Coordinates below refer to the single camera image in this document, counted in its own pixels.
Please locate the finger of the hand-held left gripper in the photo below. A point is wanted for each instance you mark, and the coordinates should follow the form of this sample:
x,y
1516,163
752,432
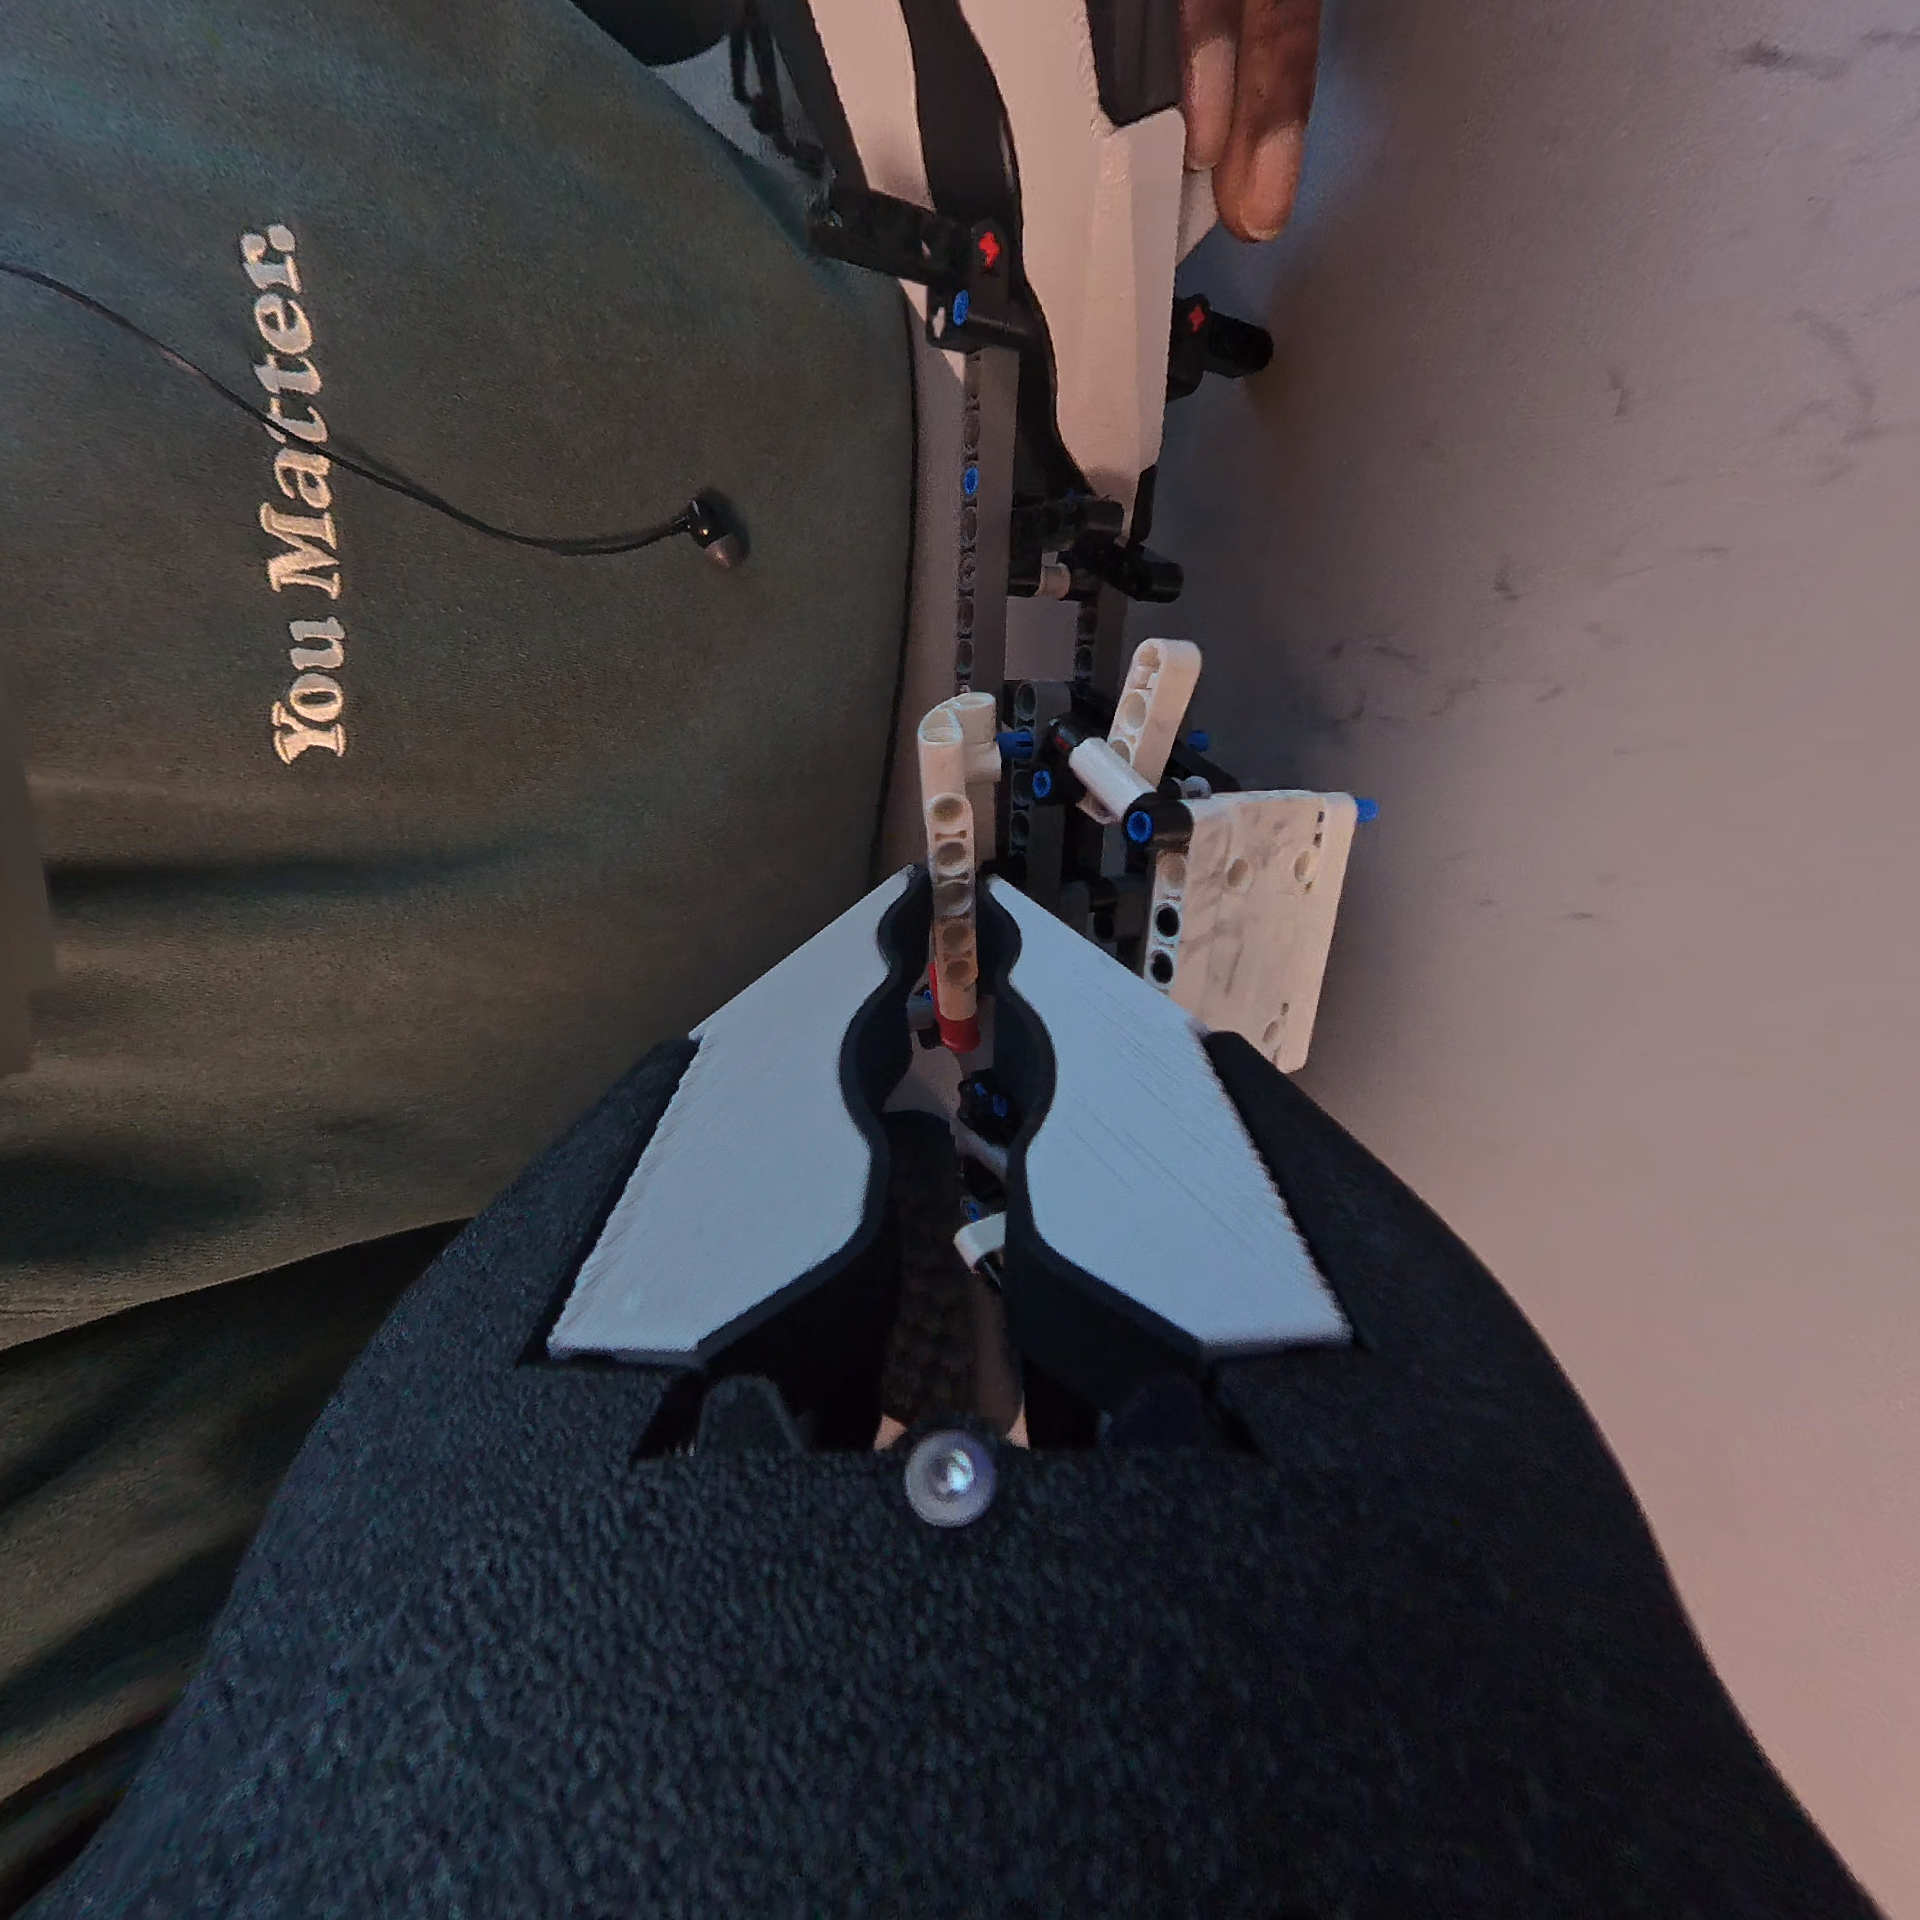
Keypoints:
x,y
774,90
1119,300

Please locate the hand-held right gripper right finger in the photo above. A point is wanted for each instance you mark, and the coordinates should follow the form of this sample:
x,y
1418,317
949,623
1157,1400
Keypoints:
x,y
1155,1185

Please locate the person's torso in green sweatshirt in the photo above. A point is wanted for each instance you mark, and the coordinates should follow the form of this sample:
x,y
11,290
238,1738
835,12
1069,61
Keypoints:
x,y
452,973

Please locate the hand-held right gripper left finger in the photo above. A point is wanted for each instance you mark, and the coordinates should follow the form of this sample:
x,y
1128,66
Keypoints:
x,y
720,1201

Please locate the grey desk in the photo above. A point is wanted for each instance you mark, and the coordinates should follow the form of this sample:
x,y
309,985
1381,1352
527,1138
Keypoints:
x,y
1576,901

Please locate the toy truck chassis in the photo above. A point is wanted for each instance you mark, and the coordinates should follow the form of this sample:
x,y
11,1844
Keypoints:
x,y
1080,628

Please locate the black ribbed toy rod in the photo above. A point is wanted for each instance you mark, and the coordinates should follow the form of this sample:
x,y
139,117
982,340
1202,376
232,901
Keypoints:
x,y
938,1320

